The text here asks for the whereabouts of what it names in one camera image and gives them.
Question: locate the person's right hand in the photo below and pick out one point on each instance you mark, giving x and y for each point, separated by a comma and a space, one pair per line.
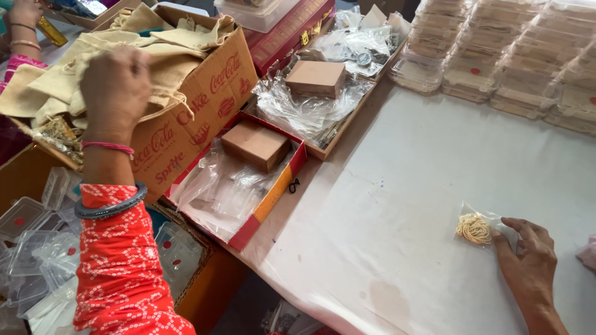
531, 270

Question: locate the person's left hand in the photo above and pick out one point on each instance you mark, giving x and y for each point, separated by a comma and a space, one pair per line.
114, 93

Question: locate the person's left fingers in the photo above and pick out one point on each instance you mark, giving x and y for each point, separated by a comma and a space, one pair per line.
132, 65

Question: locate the cardboard box of shiny items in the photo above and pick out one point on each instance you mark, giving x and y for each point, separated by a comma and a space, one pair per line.
93, 11

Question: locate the brown carton with red print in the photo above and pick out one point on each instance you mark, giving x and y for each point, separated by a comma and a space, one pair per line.
209, 97

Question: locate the gold foil packet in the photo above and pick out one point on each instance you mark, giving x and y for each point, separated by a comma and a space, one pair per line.
52, 31

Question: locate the pile of beige jute pouches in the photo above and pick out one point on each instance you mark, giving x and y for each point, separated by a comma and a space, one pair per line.
42, 83

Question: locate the golden tinsel decorations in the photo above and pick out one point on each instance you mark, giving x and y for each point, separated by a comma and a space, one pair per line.
58, 137

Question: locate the clear plastic lidded container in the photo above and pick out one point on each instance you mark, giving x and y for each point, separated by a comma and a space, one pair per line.
256, 14

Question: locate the grey metal bangle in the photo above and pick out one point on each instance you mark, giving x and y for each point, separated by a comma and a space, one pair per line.
109, 210

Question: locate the red ornate gift box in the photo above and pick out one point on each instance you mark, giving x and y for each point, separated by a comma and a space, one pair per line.
284, 37

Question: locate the heap of clear plastic bags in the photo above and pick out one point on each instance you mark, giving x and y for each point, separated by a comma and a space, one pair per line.
219, 195

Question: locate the crumpled clear plastic wrap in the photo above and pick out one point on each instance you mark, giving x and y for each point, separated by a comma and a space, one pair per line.
302, 116

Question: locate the red and yellow shallow box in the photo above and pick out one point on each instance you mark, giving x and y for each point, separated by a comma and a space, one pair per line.
279, 186

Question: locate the small black thread loop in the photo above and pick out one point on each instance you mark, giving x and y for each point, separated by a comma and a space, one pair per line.
294, 185

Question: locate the heap of empty clear boxes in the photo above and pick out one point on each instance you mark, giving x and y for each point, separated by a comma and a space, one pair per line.
37, 256

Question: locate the shallow wooden tray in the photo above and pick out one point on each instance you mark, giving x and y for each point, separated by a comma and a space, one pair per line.
344, 125

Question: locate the tray of clear plastic packets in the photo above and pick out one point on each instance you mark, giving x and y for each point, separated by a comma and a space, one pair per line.
363, 42

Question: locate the orange cardboard box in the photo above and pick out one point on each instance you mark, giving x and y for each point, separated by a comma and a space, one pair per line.
219, 288

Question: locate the plastic bag under table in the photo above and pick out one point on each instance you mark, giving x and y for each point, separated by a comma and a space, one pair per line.
288, 321

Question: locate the white table cloth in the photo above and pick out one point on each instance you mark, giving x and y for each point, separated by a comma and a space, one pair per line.
395, 209

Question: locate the stacks of clear packed boxes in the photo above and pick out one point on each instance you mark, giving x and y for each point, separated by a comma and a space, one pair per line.
503, 56

